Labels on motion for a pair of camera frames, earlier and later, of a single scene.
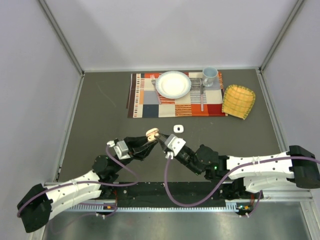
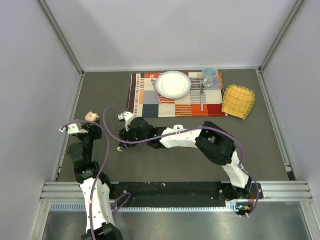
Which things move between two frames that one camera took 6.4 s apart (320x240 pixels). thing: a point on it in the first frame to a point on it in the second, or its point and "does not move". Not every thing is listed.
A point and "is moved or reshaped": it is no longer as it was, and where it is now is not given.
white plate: [173, 84] does not move
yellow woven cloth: [237, 101] does not move
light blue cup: [209, 73] does not move
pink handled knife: [202, 96] does not move
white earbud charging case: [178, 129] does not move
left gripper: [137, 151] to [93, 130]
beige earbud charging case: [151, 133] is moved or reshaped
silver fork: [153, 80] does not move
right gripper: [162, 143] to [126, 135]
